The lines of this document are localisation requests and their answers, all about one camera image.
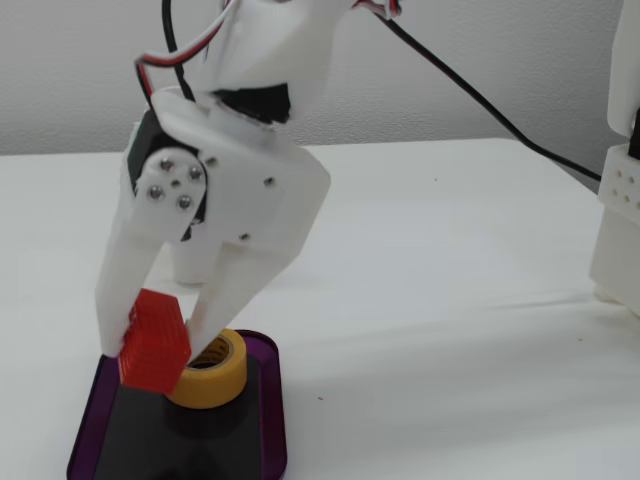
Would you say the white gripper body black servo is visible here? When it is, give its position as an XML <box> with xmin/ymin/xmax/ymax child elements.
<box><xmin>126</xmin><ymin>87</ymin><xmax>331</xmax><ymax>251</ymax></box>

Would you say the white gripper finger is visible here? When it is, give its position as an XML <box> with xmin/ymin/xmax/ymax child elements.
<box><xmin>185</xmin><ymin>239</ymin><xmax>301</xmax><ymax>359</ymax></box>
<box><xmin>96</xmin><ymin>146</ymin><xmax>209</xmax><ymax>359</ymax></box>

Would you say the red perforated cube block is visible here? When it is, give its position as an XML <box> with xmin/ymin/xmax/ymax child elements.
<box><xmin>118</xmin><ymin>288</ymin><xmax>193</xmax><ymax>395</ymax></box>

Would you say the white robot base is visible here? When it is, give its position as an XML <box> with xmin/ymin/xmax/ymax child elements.
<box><xmin>588</xmin><ymin>142</ymin><xmax>640</xmax><ymax>319</ymax></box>

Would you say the white plastic pen holder box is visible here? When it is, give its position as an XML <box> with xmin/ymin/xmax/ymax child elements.
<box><xmin>133</xmin><ymin>102</ymin><xmax>221</xmax><ymax>287</ymax></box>

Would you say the yellow masking tape roll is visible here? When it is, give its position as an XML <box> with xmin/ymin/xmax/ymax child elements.
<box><xmin>164</xmin><ymin>328</ymin><xmax>249</xmax><ymax>410</ymax></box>

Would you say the purple metal tray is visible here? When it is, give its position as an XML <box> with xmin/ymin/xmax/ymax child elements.
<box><xmin>66</xmin><ymin>328</ymin><xmax>290</xmax><ymax>480</ymax></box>

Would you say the black pad in tray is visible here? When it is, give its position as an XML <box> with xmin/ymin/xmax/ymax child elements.
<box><xmin>93</xmin><ymin>355</ymin><xmax>264</xmax><ymax>480</ymax></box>

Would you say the red white black servo wire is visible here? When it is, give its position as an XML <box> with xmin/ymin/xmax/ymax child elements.
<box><xmin>133</xmin><ymin>0</ymin><xmax>404</xmax><ymax>109</ymax></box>

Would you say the thick black cable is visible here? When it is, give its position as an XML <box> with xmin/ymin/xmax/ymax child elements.
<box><xmin>161</xmin><ymin>0</ymin><xmax>603</xmax><ymax>182</ymax></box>

